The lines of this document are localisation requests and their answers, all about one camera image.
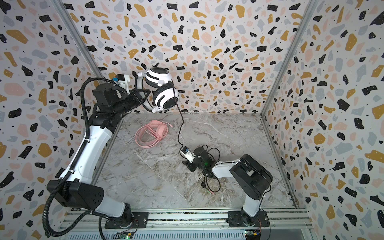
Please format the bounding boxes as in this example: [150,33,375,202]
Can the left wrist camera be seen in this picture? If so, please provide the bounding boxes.
[112,74,130,92]

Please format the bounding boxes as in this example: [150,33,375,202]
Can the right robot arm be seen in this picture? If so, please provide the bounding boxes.
[180,146,273,227]

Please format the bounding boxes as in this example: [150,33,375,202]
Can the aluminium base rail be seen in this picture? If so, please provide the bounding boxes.
[59,208,314,232]

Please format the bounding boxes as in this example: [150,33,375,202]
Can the pink headphones with cable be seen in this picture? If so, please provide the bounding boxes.
[135,120,173,149]

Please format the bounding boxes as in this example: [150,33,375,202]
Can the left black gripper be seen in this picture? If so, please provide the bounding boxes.
[113,89,151,117]

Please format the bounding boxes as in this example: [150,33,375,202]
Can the left black corrugated cable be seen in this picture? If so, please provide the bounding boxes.
[41,77,118,238]

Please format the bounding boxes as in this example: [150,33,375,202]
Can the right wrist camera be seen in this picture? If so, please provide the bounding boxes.
[180,146,196,163]

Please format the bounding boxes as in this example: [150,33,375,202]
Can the left green circuit board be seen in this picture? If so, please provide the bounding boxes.
[114,232,134,240]

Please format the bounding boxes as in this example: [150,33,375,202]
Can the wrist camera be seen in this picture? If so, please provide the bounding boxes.
[180,146,196,163]
[112,74,130,92]

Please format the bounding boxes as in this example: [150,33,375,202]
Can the right circuit board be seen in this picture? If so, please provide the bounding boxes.
[245,230,261,240]

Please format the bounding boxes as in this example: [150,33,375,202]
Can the white black headphones with cable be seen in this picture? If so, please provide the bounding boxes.
[135,67,221,194]

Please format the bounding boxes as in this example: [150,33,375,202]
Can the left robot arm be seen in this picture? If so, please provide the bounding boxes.
[43,83,151,228]

